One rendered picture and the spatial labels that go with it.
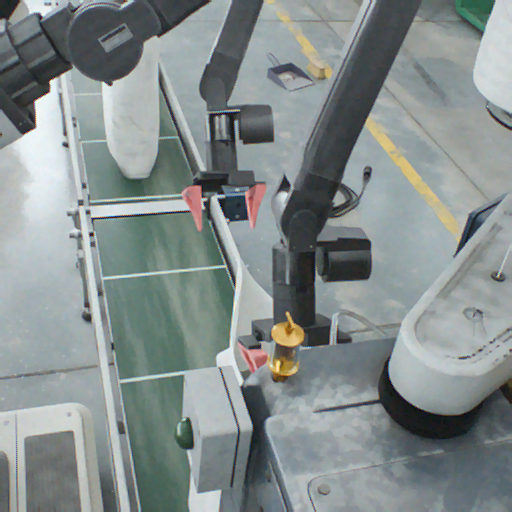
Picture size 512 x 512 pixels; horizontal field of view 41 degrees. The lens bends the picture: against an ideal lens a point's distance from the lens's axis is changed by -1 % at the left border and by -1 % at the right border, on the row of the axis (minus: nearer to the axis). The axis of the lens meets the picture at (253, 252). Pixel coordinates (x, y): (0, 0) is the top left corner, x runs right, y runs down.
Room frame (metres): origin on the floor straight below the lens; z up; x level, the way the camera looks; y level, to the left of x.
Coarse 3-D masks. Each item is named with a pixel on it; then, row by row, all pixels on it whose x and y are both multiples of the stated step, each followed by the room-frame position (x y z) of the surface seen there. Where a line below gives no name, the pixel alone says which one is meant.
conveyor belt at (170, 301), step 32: (96, 224) 1.86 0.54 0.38; (128, 224) 1.88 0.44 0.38; (160, 224) 1.91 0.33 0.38; (192, 224) 1.93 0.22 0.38; (128, 256) 1.71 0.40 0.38; (160, 256) 1.73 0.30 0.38; (192, 256) 1.75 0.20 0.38; (128, 288) 1.56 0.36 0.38; (160, 288) 1.58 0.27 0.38; (192, 288) 1.60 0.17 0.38; (224, 288) 1.62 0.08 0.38; (128, 320) 1.43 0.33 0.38; (160, 320) 1.44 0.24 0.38; (192, 320) 1.46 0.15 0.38; (224, 320) 1.48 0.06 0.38; (128, 352) 1.30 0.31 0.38; (160, 352) 1.32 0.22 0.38; (192, 352) 1.33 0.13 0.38; (128, 384) 1.19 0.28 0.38; (160, 384) 1.21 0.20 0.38; (128, 416) 1.09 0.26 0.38; (160, 416) 1.10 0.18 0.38; (128, 448) 1.06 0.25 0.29; (160, 448) 1.01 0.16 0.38; (160, 480) 0.92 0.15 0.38
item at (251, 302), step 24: (240, 264) 0.97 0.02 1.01; (240, 288) 0.89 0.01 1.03; (240, 312) 0.95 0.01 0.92; (264, 312) 0.89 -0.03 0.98; (216, 360) 0.91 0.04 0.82; (240, 360) 0.92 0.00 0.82; (240, 384) 0.70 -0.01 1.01; (192, 480) 0.83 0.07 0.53; (192, 504) 0.82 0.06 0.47; (216, 504) 0.66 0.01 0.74
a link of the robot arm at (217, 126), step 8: (224, 112) 1.14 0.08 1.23; (232, 112) 1.12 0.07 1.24; (208, 120) 1.11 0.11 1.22; (216, 120) 1.10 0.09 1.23; (224, 120) 1.10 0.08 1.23; (232, 120) 1.12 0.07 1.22; (240, 120) 1.11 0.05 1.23; (208, 128) 1.10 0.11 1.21; (216, 128) 1.09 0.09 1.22; (224, 128) 1.09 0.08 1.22; (232, 128) 1.11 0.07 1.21; (240, 128) 1.10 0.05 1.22; (208, 136) 1.09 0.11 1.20; (216, 136) 1.08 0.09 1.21; (224, 136) 1.08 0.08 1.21; (232, 136) 1.09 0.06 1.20; (240, 136) 1.10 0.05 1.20; (224, 144) 1.08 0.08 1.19
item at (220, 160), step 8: (208, 144) 1.08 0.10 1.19; (216, 144) 1.07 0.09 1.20; (232, 144) 1.08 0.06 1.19; (208, 152) 1.07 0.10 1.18; (216, 152) 1.06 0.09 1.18; (224, 152) 1.06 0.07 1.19; (232, 152) 1.07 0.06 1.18; (208, 160) 1.06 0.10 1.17; (216, 160) 1.05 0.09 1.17; (224, 160) 1.05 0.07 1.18; (232, 160) 1.06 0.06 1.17; (208, 168) 1.05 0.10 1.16; (216, 168) 1.04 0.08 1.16; (224, 168) 1.04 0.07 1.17; (232, 168) 1.05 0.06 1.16; (200, 176) 1.02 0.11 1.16; (208, 176) 1.03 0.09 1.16; (216, 176) 1.03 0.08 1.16; (224, 176) 1.03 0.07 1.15; (192, 184) 1.05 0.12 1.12; (224, 184) 1.05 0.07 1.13
